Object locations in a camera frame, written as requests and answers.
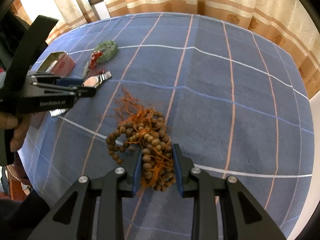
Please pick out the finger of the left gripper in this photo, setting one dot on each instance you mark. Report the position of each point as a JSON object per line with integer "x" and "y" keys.
{"x": 70, "y": 91}
{"x": 52, "y": 79}

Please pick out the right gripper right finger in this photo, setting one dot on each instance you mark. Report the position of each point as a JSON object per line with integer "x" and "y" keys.
{"x": 223, "y": 208}

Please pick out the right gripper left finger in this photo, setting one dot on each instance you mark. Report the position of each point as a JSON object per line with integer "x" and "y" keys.
{"x": 93, "y": 204}

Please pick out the silver wrist watch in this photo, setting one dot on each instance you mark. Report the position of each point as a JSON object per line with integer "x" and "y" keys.
{"x": 95, "y": 80}

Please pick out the red tassel jade pendant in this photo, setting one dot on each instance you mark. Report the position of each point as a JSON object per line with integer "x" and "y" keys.
{"x": 91, "y": 63}

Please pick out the left hand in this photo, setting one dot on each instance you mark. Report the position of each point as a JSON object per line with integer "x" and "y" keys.
{"x": 20, "y": 125}

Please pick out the pink metal tin box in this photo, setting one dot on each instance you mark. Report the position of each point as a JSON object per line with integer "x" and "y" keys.
{"x": 59, "y": 63}

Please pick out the left beige brown curtain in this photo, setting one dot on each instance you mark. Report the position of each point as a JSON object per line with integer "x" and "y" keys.
{"x": 69, "y": 13}

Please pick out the beige brown curtain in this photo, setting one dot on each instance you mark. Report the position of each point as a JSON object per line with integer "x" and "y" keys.
{"x": 69, "y": 13}
{"x": 284, "y": 22}

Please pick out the right beige brown curtain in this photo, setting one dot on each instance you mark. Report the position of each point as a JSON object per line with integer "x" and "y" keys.
{"x": 284, "y": 22}

